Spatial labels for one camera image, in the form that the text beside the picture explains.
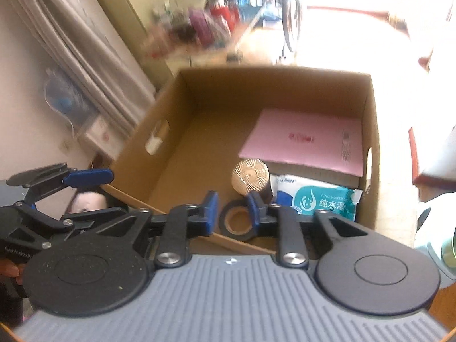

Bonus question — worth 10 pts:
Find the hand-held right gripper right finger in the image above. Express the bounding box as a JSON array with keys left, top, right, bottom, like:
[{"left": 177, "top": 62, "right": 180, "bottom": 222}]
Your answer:
[{"left": 247, "top": 191, "right": 369, "bottom": 269}]

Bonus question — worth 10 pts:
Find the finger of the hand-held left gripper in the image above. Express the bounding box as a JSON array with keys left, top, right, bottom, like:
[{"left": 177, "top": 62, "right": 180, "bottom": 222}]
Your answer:
[
  {"left": 7, "top": 163, "right": 115, "bottom": 204},
  {"left": 41, "top": 205, "right": 131, "bottom": 250}
]

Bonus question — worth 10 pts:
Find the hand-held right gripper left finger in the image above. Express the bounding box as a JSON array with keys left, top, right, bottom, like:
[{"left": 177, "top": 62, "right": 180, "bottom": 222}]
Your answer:
[{"left": 94, "top": 190, "right": 219, "bottom": 269}]

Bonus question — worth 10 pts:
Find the plush doll with black hair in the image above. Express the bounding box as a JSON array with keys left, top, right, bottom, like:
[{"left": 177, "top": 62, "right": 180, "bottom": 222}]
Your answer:
[{"left": 66, "top": 190, "right": 109, "bottom": 217}]

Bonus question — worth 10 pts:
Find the black tape roll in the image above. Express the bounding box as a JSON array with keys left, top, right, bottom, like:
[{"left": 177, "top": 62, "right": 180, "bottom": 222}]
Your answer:
[{"left": 219, "top": 199, "right": 259, "bottom": 241}]

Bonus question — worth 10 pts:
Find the jar with gold lid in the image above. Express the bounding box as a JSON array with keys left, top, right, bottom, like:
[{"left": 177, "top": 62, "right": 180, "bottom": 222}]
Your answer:
[{"left": 231, "top": 159, "right": 271, "bottom": 200}]

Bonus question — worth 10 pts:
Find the blue wet wipes packet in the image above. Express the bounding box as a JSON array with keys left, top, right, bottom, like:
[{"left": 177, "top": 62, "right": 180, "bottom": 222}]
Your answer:
[{"left": 270, "top": 173, "right": 363, "bottom": 221}]

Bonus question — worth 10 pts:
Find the brown cardboard box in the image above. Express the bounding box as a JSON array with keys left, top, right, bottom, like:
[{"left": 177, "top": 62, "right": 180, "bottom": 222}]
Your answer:
[{"left": 100, "top": 66, "right": 382, "bottom": 257}]

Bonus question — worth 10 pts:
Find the person's left hand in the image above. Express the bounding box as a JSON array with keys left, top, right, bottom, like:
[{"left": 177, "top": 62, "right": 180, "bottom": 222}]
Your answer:
[{"left": 0, "top": 258, "right": 21, "bottom": 278}]

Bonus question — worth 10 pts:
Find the small white box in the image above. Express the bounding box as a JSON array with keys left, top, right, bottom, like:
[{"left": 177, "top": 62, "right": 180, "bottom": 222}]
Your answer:
[{"left": 84, "top": 116, "right": 120, "bottom": 160}]

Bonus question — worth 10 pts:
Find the clear plastic bag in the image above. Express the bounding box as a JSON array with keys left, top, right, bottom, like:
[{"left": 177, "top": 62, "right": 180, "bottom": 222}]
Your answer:
[{"left": 43, "top": 69, "right": 100, "bottom": 133}]

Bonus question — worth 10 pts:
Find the flat pink package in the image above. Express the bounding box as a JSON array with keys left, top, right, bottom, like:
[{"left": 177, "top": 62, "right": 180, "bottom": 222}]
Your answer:
[{"left": 238, "top": 109, "right": 364, "bottom": 186}]

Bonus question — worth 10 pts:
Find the pale curtain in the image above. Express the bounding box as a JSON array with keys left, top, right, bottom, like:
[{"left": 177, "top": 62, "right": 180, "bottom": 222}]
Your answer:
[{"left": 11, "top": 0, "right": 157, "bottom": 161}]

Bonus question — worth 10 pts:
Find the wooden folding table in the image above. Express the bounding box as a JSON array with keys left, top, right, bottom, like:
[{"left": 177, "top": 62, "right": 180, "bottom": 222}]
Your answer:
[{"left": 142, "top": 34, "right": 234, "bottom": 65}]

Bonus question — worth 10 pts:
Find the pale green container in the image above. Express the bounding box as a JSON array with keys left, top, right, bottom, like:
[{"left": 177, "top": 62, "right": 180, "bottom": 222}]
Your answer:
[{"left": 415, "top": 185, "right": 456, "bottom": 280}]

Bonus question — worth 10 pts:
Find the pink bottle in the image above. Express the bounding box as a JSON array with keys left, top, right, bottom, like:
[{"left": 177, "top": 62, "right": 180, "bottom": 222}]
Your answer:
[{"left": 189, "top": 9, "right": 211, "bottom": 48}]

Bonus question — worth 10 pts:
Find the wheelchair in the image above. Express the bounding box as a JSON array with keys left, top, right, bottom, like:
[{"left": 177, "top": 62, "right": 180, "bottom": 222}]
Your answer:
[{"left": 278, "top": 0, "right": 306, "bottom": 60}]

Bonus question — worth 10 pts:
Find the red bottle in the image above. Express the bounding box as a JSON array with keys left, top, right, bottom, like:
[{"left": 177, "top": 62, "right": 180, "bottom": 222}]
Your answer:
[{"left": 212, "top": 4, "right": 240, "bottom": 33}]

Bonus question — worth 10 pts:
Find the red wooden frame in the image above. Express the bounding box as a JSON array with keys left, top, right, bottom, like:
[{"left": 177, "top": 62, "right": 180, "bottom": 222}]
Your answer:
[{"left": 408, "top": 126, "right": 429, "bottom": 188}]

